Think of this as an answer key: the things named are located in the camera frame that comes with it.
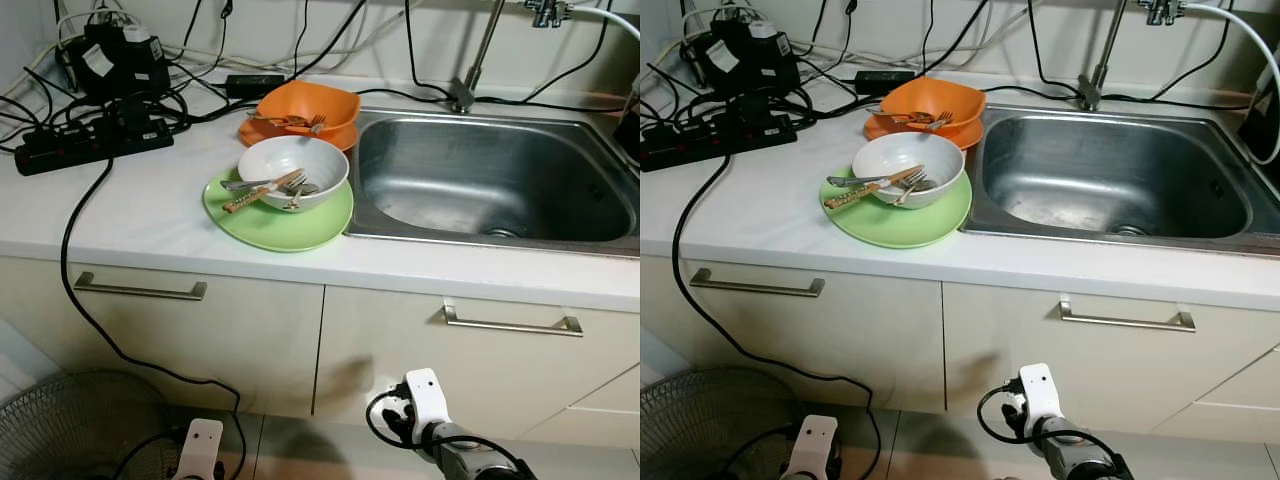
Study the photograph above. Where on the green plate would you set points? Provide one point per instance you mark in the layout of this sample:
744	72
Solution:
290	232
900	228

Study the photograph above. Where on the metal fork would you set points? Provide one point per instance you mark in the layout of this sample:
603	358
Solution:
296	190
316	124
912	182
940	120

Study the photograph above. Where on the wooden chopstick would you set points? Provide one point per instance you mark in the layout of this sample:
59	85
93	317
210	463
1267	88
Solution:
262	188
860	197
250	200
878	184

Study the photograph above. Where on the metal knife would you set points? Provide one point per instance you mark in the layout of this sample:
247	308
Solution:
245	184
855	181

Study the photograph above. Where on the white bowl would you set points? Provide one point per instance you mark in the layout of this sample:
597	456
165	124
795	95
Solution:
290	155
905	150

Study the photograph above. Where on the cream cabinet door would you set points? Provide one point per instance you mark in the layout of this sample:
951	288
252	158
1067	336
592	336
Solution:
480	380
820	345
200	350
1100	375

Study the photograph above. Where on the stainless steel sink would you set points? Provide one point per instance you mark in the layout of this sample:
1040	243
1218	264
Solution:
500	170
1120	170

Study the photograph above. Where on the orange plate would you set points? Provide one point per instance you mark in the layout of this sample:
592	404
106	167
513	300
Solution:
346	138
972	135

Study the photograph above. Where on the orange bowl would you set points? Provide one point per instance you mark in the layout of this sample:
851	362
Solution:
945	97
320	100

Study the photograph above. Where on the metal faucet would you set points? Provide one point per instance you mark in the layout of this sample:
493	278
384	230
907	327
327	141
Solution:
463	92
1090	92

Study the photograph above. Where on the black power adapter brick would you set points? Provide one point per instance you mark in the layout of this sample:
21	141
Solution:
884	81
255	84

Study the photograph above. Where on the black power plug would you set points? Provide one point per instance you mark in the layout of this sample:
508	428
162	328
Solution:
760	108
135	112

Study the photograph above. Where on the black power strip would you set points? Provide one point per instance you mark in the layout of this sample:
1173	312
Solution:
90	148
720	143

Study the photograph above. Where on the metal water valve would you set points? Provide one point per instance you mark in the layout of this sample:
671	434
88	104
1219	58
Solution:
548	12
1163	12

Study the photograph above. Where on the black charger with white labels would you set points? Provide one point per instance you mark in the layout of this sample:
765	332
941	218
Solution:
750	60
120	65

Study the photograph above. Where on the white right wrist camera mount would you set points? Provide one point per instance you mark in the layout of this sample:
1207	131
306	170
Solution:
425	395
1040	390

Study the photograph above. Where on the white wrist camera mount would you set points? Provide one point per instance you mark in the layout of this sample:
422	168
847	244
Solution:
815	445
1040	390
203	445
425	395

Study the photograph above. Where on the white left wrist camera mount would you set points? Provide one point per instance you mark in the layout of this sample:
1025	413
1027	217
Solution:
203	445
815	445

